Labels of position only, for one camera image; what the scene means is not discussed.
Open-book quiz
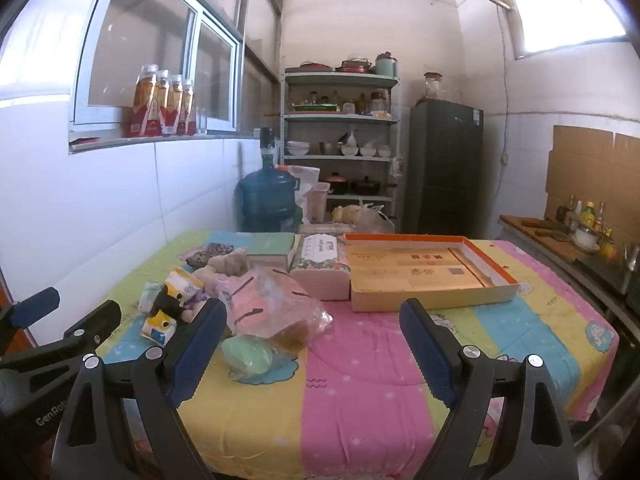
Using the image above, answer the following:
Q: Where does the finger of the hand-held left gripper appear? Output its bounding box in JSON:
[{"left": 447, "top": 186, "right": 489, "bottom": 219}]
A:
[
  {"left": 0, "top": 287, "right": 61, "bottom": 356},
  {"left": 0, "top": 300, "right": 123, "bottom": 376}
]

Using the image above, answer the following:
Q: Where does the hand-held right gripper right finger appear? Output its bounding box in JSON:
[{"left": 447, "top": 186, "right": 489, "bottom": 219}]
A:
[{"left": 398, "top": 297, "right": 581, "bottom": 480}]

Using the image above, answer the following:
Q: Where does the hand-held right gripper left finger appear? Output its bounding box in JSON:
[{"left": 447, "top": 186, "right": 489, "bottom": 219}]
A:
[{"left": 55, "top": 297, "right": 228, "bottom": 480}]

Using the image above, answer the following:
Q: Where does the green soft packet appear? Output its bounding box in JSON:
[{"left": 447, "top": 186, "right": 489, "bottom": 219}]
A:
[{"left": 221, "top": 335, "right": 275, "bottom": 376}]

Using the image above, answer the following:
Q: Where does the yellow black toy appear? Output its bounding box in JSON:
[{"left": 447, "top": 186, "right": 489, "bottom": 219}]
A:
[{"left": 141, "top": 267, "right": 207, "bottom": 346}]

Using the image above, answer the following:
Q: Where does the orange-rimmed cardboard box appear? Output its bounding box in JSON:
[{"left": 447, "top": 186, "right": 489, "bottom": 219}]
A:
[{"left": 345, "top": 232, "right": 521, "bottom": 313}]

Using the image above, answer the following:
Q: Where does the clear plastic bag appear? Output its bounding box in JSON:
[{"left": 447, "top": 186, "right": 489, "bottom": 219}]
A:
[{"left": 227, "top": 267, "right": 333, "bottom": 356}]

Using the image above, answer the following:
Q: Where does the beige bear plush toy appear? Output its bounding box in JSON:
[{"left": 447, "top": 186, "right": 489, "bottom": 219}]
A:
[{"left": 207, "top": 251, "right": 249, "bottom": 281}]

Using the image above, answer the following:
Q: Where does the leopard print cloth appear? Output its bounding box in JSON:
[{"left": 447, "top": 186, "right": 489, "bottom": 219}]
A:
[{"left": 180, "top": 242, "right": 236, "bottom": 267}]

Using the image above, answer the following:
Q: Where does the printed blanket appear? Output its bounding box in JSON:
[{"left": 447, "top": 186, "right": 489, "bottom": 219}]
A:
[{"left": 95, "top": 230, "right": 621, "bottom": 480}]

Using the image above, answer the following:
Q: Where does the floral tissue pack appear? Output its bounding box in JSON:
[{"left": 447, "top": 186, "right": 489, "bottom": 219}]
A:
[{"left": 289, "top": 234, "right": 352, "bottom": 302}]

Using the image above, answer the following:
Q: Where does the plastic bag of food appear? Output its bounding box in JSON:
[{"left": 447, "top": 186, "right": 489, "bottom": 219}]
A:
[{"left": 332, "top": 200, "right": 396, "bottom": 235}]

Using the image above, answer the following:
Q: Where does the blue water jug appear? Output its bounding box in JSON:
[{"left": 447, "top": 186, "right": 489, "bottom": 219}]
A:
[{"left": 236, "top": 162, "right": 301, "bottom": 233}]

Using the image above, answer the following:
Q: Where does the cleaver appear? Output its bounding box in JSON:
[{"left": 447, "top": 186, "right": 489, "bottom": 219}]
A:
[{"left": 520, "top": 217, "right": 571, "bottom": 241}]

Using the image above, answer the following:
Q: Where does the black pan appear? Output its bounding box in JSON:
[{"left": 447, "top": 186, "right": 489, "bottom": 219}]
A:
[{"left": 351, "top": 176, "right": 398, "bottom": 196}]

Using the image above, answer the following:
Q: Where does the pink plastic container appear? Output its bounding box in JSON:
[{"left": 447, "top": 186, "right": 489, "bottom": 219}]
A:
[{"left": 305, "top": 182, "right": 332, "bottom": 223}]

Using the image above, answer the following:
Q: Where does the grey kitchen cabinet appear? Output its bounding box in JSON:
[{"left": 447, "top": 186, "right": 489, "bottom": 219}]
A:
[{"left": 497, "top": 215, "right": 640, "bottom": 341}]

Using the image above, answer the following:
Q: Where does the red lidded pot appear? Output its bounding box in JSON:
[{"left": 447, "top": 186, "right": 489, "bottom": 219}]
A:
[{"left": 322, "top": 172, "right": 351, "bottom": 195}]

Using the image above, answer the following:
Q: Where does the dark fridge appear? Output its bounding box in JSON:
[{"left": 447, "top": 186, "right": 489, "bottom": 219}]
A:
[{"left": 404, "top": 100, "right": 485, "bottom": 236}]

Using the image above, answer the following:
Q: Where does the white bowl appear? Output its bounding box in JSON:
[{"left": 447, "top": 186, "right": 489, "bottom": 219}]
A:
[{"left": 572, "top": 227, "right": 601, "bottom": 253}]

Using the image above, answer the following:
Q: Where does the white sack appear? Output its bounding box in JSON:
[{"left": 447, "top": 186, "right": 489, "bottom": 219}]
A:
[{"left": 275, "top": 164, "right": 321, "bottom": 211}]

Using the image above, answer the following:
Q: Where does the row of condiment bottles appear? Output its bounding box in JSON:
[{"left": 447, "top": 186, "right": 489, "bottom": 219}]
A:
[{"left": 555, "top": 195, "right": 616, "bottom": 258}]

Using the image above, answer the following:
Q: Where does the black water pump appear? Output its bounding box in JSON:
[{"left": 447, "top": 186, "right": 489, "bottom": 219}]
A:
[{"left": 257, "top": 127, "right": 277, "bottom": 166}]

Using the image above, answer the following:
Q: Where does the cardboard sheet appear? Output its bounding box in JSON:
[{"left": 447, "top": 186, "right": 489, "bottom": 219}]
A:
[{"left": 544, "top": 125, "right": 640, "bottom": 221}]

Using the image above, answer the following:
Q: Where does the glass jar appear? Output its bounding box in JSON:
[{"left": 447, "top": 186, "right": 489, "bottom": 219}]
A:
[{"left": 422, "top": 72, "right": 446, "bottom": 103}]

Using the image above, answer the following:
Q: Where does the sliding window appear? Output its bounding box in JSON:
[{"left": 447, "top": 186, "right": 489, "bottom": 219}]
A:
[{"left": 70, "top": 0, "right": 246, "bottom": 141}]

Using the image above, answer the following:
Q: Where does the metal shelf rack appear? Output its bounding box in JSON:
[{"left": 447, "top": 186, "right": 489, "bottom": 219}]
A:
[{"left": 280, "top": 67, "right": 401, "bottom": 233}]

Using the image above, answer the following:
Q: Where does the small window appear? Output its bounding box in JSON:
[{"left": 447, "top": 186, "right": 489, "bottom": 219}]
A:
[{"left": 495, "top": 0, "right": 628, "bottom": 61}]

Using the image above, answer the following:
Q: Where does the wall cable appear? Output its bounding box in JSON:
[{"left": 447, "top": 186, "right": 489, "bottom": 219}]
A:
[{"left": 499, "top": 5, "right": 512, "bottom": 166}]

